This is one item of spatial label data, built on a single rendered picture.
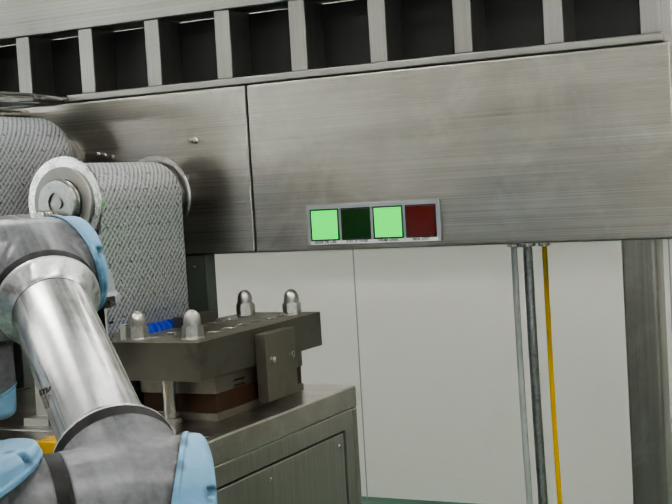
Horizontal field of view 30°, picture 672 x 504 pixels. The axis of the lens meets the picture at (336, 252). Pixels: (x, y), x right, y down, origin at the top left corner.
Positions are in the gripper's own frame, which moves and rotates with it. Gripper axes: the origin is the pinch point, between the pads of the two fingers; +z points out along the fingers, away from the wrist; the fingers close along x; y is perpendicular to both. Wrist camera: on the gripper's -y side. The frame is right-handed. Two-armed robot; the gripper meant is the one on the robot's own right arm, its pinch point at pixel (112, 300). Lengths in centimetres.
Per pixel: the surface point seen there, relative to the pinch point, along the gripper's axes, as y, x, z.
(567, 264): -16, 1, 263
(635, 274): -2, -73, 46
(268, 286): -22, 122, 263
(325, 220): 10.3, -24.2, 29.4
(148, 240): 8.9, -0.2, 10.7
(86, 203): 15.7, 1.2, -3.4
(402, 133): 24, -39, 30
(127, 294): 0.5, -0.3, 3.8
